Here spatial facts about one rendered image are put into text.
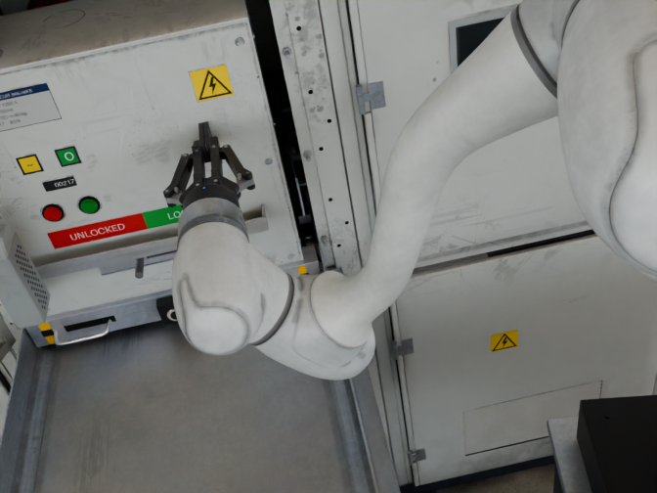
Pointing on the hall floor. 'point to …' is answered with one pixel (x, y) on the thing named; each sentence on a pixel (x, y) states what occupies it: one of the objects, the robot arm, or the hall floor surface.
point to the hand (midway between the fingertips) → (206, 141)
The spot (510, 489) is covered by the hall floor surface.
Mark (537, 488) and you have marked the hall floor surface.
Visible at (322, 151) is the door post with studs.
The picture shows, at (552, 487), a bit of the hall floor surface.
